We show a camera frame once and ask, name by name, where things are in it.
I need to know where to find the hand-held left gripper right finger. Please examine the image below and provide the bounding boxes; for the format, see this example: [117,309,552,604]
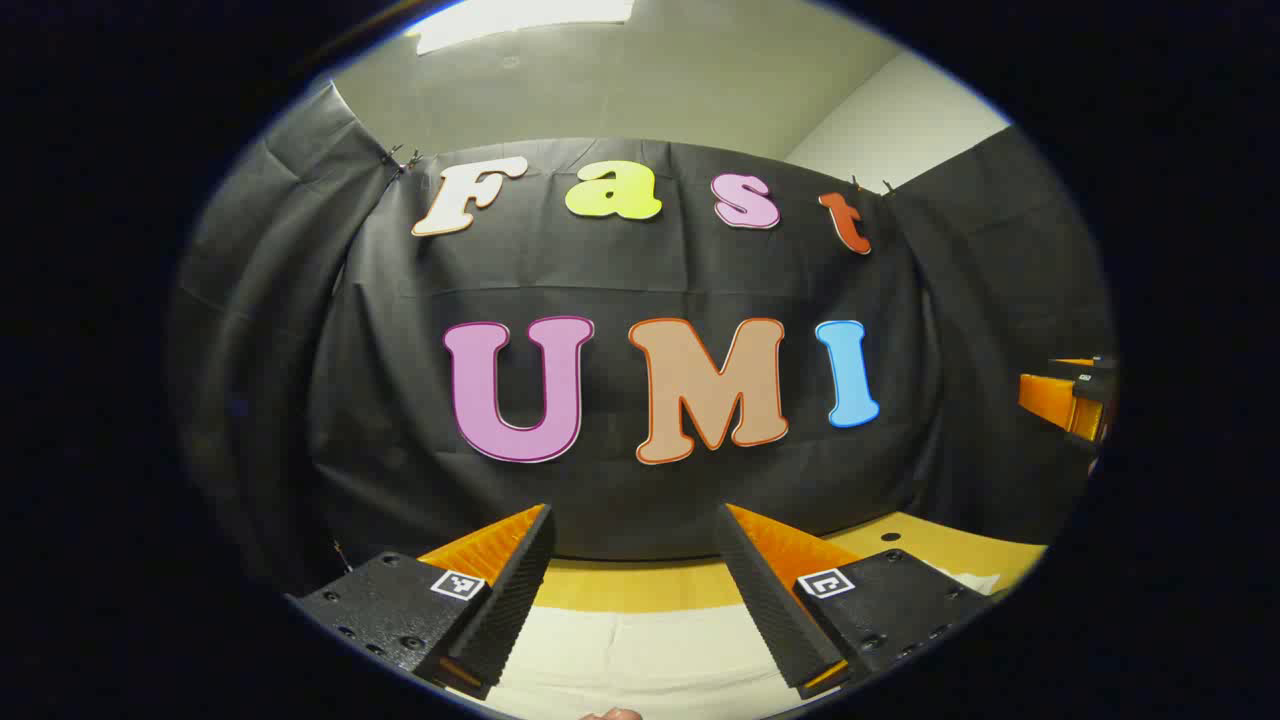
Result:
[715,502,994,700]

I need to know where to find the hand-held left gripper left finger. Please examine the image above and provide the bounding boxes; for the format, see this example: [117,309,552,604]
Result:
[290,503,558,701]

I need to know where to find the cream white jeans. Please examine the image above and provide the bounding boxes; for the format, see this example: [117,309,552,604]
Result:
[478,568,1003,720]

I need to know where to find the black backdrop cloth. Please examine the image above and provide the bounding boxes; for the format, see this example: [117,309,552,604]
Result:
[168,82,1119,601]

